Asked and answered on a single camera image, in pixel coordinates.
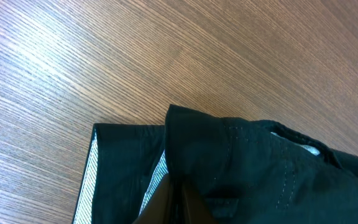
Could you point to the black shorts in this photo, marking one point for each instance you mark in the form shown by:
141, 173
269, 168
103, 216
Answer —
197, 168

